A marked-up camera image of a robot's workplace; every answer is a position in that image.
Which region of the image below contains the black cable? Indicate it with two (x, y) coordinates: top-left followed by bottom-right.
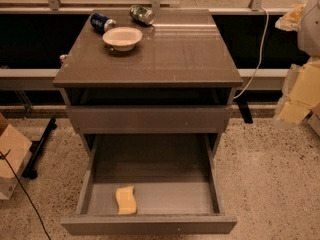
(0, 149), (53, 240)

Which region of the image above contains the closed grey middle drawer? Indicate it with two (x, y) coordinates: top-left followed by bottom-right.
(66, 106), (232, 134)

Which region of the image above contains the grey drawer cabinet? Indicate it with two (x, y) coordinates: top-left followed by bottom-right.
(53, 9), (242, 149)

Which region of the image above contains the black stand foot left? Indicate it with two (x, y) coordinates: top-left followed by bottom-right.
(22, 118), (57, 179)

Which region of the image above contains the red can behind cabinet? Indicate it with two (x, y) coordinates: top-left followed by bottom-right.
(59, 54), (68, 65)

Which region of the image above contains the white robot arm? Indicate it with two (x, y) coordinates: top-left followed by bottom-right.
(298, 0), (320, 57)

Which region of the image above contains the metal railing frame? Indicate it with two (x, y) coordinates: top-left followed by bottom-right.
(0, 0), (320, 119)

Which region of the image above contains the yellow sponge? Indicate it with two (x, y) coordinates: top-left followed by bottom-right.
(116, 186), (137, 215)

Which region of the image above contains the white bowl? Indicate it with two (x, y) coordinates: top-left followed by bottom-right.
(103, 27), (143, 52)

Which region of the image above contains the open grey bottom drawer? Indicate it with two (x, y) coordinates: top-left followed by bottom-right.
(61, 134), (237, 235)

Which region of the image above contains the black stand foot right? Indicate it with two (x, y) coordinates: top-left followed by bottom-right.
(236, 100), (253, 124)

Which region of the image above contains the blue soda can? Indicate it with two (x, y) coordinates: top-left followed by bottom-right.
(90, 13), (116, 33)

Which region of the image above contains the green soda can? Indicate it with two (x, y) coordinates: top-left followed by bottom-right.
(129, 5), (155, 26)

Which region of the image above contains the white cable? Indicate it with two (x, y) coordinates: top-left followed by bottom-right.
(232, 7), (270, 101)

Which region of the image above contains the black stand foot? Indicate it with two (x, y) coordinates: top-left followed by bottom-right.
(236, 100), (253, 124)
(22, 118), (57, 179)

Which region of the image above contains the cardboard box left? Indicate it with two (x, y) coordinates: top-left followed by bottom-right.
(0, 113), (32, 200)

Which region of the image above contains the box at right edge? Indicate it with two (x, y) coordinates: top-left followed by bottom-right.
(308, 103), (320, 136)

